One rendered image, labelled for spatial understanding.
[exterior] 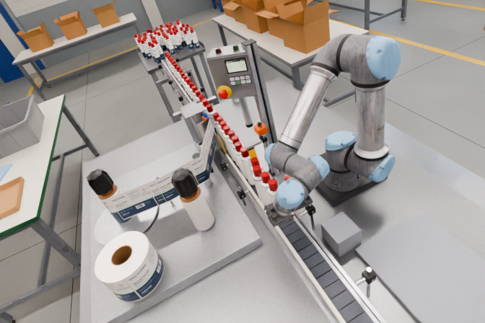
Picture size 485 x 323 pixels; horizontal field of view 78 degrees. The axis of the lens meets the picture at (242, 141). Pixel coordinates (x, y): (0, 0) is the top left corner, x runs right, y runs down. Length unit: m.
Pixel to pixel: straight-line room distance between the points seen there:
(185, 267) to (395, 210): 0.84
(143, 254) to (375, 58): 0.97
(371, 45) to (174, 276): 1.03
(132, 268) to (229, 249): 0.35
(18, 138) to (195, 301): 2.12
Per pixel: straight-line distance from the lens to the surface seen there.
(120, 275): 1.19
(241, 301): 1.18
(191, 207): 1.21
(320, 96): 1.00
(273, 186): 1.11
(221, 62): 1.18
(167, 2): 8.67
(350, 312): 1.08
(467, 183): 1.50
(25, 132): 2.91
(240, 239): 1.25
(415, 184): 1.45
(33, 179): 2.49
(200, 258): 1.26
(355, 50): 0.96
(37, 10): 8.68
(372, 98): 1.01
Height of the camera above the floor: 1.88
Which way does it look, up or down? 37 degrees down
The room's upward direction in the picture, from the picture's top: 17 degrees counter-clockwise
